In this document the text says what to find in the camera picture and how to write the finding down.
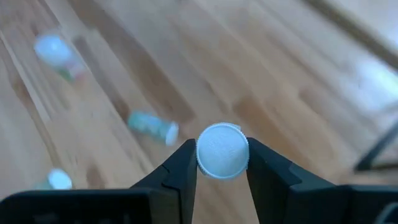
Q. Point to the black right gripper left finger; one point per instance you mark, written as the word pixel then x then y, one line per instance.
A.
pixel 161 199

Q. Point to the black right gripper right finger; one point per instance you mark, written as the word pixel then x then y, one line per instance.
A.
pixel 280 199

